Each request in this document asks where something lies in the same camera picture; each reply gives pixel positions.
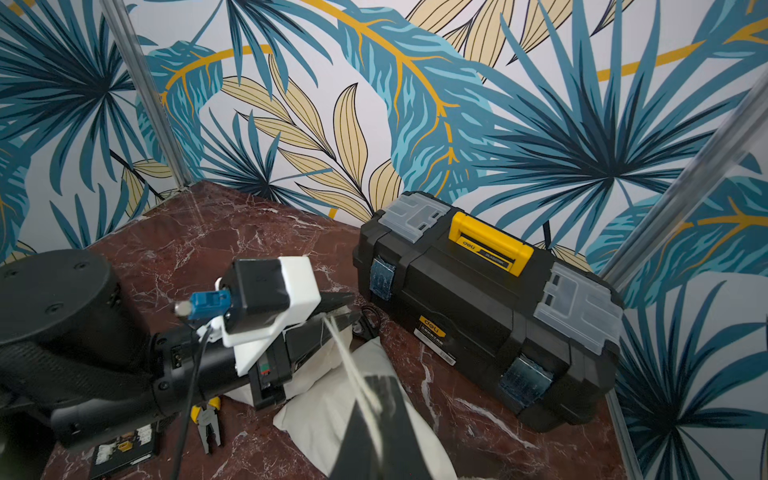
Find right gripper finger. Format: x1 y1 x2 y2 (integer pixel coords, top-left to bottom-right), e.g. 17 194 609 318
328 375 432 479

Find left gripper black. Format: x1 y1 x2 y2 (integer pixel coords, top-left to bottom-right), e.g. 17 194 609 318
248 292 361 410

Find cream drawstring soil bag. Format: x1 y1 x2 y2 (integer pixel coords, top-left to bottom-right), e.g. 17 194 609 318
273 316 457 479

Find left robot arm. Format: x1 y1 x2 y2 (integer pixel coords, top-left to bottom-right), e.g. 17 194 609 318
1 250 360 448

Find black scissors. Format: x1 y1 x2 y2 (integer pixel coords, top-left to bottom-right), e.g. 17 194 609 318
352 306 382 342

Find yellow black pliers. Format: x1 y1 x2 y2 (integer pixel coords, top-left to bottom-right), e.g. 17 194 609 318
190 396 222 455

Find black yellow toolbox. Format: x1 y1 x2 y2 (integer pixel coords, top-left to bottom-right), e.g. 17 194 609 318
353 192 623 432

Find black connector board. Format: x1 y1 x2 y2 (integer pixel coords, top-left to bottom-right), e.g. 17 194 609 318
89 424 159 479

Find left aluminium corner post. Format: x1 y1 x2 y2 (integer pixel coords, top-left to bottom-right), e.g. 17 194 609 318
99 0 194 189

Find aluminium corner post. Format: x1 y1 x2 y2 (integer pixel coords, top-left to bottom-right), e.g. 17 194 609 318
601 76 767 291
99 0 194 189

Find right aluminium corner post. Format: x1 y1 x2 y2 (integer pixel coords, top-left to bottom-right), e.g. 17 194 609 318
601 76 767 291

